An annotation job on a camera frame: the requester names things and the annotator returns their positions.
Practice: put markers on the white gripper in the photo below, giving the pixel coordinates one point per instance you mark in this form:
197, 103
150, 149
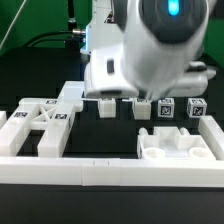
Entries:
104, 78

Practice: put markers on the white chair seat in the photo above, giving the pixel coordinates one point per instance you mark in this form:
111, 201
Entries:
172, 143

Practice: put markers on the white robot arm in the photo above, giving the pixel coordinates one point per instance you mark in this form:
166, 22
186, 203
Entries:
146, 49

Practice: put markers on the white U-shaped fence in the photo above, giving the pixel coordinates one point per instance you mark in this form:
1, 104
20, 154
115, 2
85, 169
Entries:
28, 168

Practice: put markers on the white diagonal rod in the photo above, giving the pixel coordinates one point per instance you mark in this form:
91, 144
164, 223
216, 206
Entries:
19, 11

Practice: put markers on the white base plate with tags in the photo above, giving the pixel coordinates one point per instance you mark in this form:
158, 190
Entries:
71, 91

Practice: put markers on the white chair back frame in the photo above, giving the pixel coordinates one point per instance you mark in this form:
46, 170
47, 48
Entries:
53, 117

